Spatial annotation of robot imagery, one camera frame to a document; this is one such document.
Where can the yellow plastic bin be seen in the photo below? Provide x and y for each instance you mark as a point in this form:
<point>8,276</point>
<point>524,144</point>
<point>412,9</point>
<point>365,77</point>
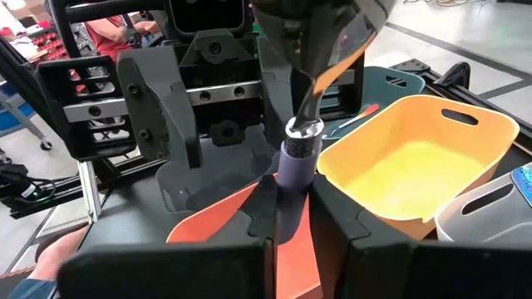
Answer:
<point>415,174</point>

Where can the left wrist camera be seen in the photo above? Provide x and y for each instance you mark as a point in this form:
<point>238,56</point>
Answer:
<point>208,16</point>

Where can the blue-grey plastic bin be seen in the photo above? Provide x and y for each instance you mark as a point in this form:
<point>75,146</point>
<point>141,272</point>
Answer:
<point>374,89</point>

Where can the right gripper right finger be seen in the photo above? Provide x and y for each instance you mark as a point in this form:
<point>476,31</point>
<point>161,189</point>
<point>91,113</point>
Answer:
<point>415,274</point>

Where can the clear plastic bin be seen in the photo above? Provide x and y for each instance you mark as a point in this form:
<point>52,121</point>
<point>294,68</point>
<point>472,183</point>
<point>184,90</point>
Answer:
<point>478,224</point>

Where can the red storage bins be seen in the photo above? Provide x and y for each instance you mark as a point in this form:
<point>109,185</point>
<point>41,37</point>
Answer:
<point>50,45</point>

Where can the silver metal bracket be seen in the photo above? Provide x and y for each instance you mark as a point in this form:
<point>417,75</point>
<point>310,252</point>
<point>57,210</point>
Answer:
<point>89,191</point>

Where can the black frame clamp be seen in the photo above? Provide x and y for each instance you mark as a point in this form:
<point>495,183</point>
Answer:
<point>455,74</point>

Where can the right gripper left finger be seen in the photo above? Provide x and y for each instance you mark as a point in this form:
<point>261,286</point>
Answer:
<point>166,274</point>

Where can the orange plastic bin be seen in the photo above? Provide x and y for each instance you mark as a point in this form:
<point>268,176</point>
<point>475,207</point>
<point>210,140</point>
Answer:
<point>208,224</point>

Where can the person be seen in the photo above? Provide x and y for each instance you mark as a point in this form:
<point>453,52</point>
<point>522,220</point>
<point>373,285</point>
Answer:
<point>58,253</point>
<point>108,41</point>

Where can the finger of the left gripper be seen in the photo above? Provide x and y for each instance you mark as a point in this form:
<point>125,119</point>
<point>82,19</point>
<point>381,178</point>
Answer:
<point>276,104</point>
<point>162,104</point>

